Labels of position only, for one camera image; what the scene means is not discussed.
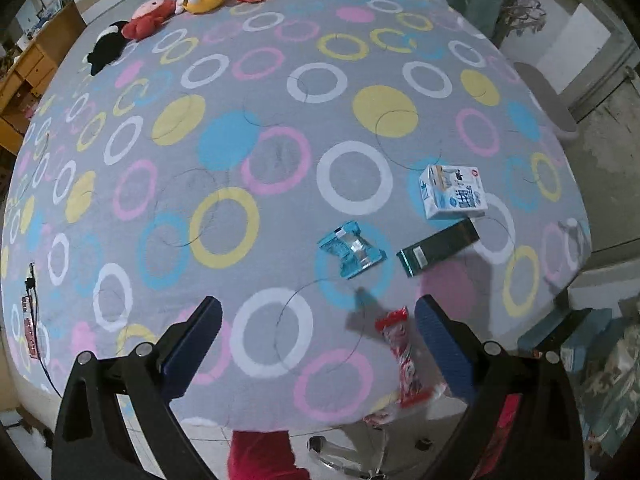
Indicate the black plush toy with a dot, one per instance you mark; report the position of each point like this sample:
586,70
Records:
106,50

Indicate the wooden desk with drawers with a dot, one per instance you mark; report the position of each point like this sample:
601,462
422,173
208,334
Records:
30,75

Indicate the blue and white milk carton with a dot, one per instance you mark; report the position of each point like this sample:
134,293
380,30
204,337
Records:
452,195

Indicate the teal foil packet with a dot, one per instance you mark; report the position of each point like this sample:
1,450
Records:
352,252

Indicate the grey plastic stool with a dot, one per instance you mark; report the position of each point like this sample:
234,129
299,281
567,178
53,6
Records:
547,100

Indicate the dark green box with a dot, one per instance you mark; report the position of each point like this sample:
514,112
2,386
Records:
437,247

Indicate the white board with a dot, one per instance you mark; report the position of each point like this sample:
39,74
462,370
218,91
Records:
575,47

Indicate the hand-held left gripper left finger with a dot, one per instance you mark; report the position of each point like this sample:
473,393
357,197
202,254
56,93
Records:
191,349

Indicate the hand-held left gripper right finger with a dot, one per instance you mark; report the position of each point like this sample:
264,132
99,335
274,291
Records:
442,346

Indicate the chrome swivel chair base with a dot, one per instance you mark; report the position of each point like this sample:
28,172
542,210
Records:
350,455

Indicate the person's right leg red pants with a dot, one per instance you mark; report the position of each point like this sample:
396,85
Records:
507,417

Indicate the person's left leg red pants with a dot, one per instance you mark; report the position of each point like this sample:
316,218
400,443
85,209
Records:
265,457

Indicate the person's right forearm floral sleeve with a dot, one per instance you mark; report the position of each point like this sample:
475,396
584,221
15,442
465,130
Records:
615,390

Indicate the red candy wrapper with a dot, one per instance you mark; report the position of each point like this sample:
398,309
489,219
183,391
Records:
402,350

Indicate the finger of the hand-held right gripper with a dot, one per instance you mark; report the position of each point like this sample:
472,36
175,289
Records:
574,357
600,319

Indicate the person's leg red pants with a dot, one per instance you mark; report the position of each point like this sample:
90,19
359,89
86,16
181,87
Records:
507,417
265,457

